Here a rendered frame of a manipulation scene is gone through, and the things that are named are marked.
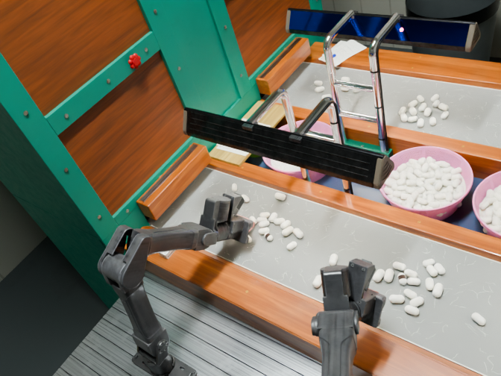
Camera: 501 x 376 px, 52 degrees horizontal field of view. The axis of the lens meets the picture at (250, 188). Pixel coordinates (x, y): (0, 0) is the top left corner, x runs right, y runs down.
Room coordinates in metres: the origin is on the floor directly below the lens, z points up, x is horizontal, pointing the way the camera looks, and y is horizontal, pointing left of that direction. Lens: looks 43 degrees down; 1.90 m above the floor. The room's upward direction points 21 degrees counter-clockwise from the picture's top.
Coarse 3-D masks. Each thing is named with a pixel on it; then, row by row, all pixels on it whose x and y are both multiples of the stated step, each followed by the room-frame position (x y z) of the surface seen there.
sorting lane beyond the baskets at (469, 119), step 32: (320, 64) 1.82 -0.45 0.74; (320, 96) 1.61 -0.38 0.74; (352, 96) 1.54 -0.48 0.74; (384, 96) 1.47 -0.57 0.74; (416, 96) 1.40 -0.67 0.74; (448, 96) 1.34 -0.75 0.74; (480, 96) 1.28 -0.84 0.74; (416, 128) 1.25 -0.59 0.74; (448, 128) 1.19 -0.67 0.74; (480, 128) 1.14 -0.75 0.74
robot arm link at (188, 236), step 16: (192, 224) 0.98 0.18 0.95; (112, 240) 0.87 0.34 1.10; (128, 240) 0.88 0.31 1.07; (144, 240) 0.83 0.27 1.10; (160, 240) 0.87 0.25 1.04; (176, 240) 0.90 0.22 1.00; (192, 240) 0.91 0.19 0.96; (128, 256) 0.81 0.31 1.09; (144, 256) 0.82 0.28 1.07; (128, 272) 0.79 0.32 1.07; (144, 272) 0.80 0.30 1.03; (128, 288) 0.77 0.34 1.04
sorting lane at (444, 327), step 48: (192, 192) 1.34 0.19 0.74; (240, 192) 1.26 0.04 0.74; (288, 240) 0.99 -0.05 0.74; (336, 240) 0.92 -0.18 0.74; (384, 240) 0.87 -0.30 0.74; (432, 240) 0.81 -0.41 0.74; (384, 288) 0.72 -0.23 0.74; (480, 288) 0.63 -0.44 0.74; (432, 336) 0.56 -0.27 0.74; (480, 336) 0.52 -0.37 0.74
